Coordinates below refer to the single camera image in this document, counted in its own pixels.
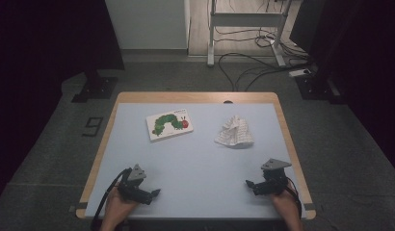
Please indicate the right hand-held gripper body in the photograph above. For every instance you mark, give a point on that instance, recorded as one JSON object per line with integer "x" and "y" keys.
{"x": 275, "y": 181}

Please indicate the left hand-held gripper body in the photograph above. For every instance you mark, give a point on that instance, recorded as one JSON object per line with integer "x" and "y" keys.
{"x": 131, "y": 187}

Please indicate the white cloth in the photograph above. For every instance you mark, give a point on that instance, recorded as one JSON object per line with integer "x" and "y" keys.
{"x": 234, "y": 133}

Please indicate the caterpillar picture book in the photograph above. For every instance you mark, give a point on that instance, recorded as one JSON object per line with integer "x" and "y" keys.
{"x": 169, "y": 124}

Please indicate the person's left hand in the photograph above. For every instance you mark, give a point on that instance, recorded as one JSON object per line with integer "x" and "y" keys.
{"x": 117, "y": 208}

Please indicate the person's right hand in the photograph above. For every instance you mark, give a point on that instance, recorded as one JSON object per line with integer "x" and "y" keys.
{"x": 284, "y": 205}

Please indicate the grey tape strip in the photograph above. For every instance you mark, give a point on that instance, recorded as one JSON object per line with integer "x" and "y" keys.
{"x": 309, "y": 206}
{"x": 82, "y": 205}

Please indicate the black floor tape marker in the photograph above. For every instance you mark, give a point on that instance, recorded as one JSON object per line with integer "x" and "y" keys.
{"x": 89, "y": 132}

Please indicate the black stand base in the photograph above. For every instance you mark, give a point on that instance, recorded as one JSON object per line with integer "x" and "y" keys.
{"x": 97, "y": 88}
{"x": 316, "y": 88}

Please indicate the wooden table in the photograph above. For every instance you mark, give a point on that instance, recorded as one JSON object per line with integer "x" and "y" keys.
{"x": 198, "y": 97}

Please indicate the white power strip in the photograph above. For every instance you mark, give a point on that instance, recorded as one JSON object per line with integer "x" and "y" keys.
{"x": 300, "y": 72}

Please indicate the black curtain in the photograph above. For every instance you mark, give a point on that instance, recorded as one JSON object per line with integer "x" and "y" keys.
{"x": 362, "y": 64}
{"x": 31, "y": 80}

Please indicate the white cabinet panel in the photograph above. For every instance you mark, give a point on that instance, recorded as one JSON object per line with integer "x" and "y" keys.
{"x": 147, "y": 25}

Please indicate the white metal desk frame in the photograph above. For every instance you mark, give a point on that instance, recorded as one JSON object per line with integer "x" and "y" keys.
{"x": 247, "y": 20}

